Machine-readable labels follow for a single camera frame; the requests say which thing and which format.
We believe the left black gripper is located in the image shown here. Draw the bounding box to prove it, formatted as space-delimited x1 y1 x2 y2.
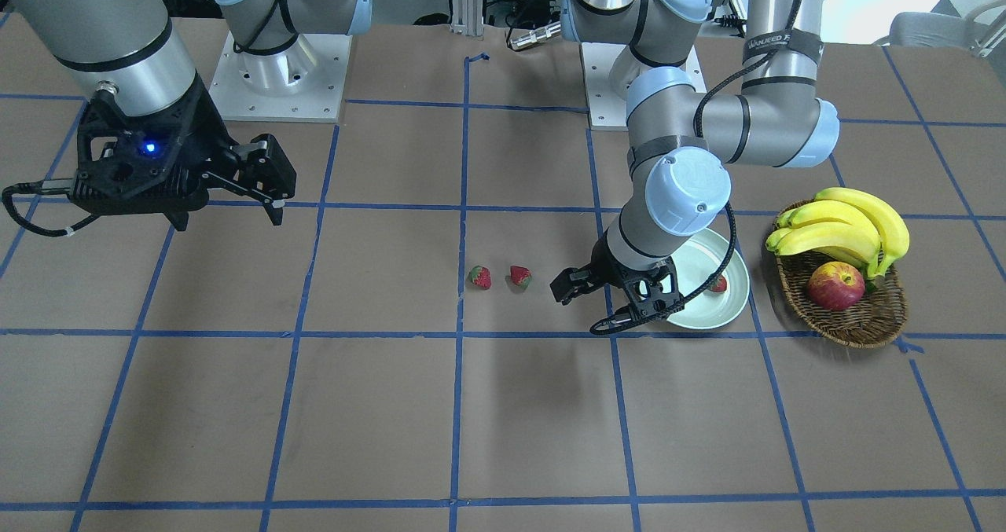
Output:
549 237 681 325

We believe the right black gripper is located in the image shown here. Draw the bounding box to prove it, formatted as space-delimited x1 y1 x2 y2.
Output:
68 77 297 232

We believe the silver metal connector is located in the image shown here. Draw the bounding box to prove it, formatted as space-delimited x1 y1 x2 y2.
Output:
506 21 563 52

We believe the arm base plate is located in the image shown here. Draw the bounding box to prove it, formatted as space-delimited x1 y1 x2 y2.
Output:
580 45 708 131
206 35 353 123

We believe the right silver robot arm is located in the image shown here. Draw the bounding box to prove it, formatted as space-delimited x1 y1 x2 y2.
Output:
2 0 373 237

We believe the pale green plate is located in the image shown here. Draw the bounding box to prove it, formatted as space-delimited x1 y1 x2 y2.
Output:
667 228 750 329

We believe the brown wicker basket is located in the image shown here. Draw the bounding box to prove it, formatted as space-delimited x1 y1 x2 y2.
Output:
773 200 909 350

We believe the aluminium frame post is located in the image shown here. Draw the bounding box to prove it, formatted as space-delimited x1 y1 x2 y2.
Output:
450 0 485 40

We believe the yellow banana bunch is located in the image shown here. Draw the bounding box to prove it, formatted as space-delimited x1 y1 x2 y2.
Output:
765 187 910 281

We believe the red yellow apple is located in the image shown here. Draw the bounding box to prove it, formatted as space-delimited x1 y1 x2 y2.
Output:
806 261 866 311

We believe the red strawberry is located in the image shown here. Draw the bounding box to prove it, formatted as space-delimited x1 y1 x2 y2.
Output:
707 274 729 295
467 265 492 291
508 265 533 289

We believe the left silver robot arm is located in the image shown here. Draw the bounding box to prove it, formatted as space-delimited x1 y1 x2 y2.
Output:
550 0 839 336

